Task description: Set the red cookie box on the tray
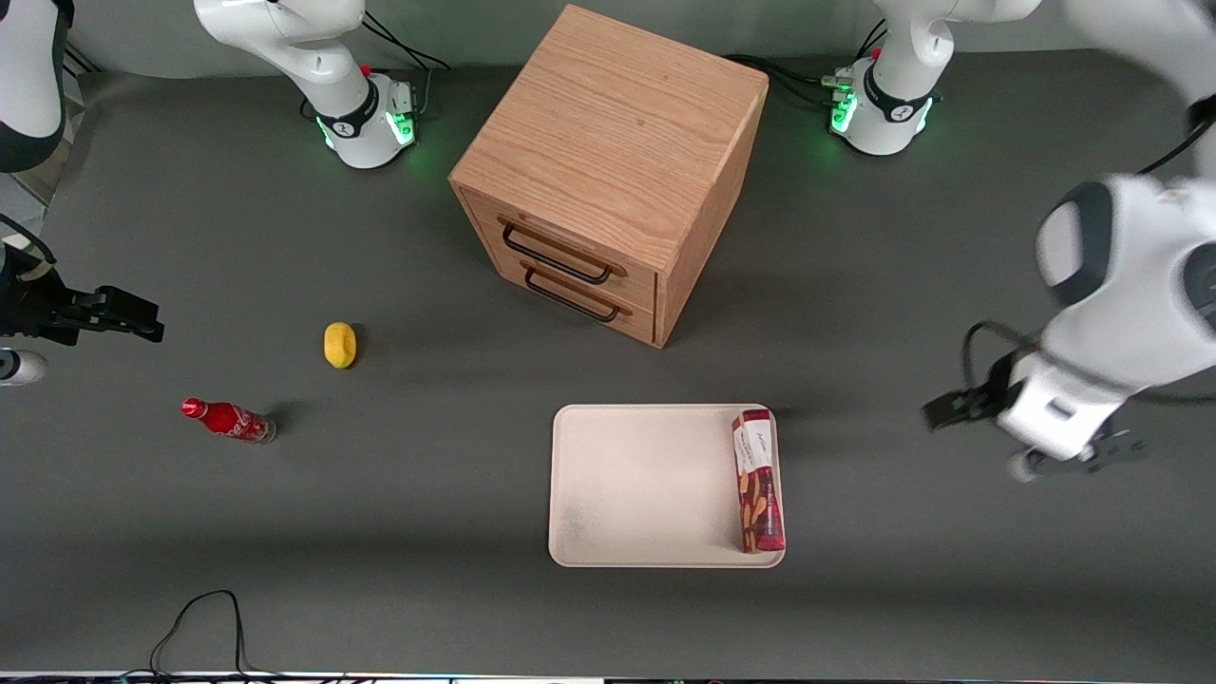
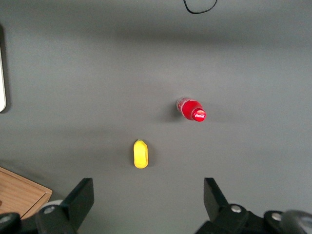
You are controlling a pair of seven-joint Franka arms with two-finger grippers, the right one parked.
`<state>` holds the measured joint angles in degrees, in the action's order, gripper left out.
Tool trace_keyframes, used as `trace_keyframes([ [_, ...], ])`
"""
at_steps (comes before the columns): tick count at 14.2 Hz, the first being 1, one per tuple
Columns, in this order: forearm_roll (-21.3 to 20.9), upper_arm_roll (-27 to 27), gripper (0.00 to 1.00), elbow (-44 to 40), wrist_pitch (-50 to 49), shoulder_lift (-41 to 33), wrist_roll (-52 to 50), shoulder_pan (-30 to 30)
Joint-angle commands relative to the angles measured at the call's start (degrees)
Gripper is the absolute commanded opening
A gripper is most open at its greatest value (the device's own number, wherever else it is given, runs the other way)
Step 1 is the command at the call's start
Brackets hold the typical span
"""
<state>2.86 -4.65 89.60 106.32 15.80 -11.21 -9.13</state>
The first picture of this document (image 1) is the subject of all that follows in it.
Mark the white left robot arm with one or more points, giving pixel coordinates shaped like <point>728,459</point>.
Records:
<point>1130,275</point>

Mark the wooden drawer front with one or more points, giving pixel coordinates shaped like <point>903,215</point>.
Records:
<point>560,242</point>
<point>589,306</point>

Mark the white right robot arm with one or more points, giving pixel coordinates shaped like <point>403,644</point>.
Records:
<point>351,114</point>

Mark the red cola bottle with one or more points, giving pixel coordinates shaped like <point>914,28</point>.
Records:
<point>228,419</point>

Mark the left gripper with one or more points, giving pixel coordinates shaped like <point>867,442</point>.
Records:
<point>991,380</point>

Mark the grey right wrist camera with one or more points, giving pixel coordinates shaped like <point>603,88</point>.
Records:
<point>19,367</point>

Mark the wooden drawer cabinet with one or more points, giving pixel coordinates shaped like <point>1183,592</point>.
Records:
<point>617,133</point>

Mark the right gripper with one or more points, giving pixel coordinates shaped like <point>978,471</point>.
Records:
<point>38,311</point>

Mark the white rectangular tray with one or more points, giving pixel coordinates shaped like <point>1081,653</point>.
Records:
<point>646,484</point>

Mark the red cookie box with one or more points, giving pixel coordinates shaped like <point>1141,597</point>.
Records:
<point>758,484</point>

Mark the yellow lemon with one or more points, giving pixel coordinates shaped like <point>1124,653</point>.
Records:
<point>340,345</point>

